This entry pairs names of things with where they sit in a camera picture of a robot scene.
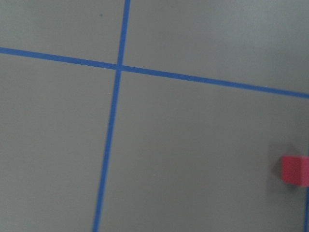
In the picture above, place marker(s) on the red block far left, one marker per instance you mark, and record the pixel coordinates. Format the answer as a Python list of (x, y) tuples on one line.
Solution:
[(295, 170)]

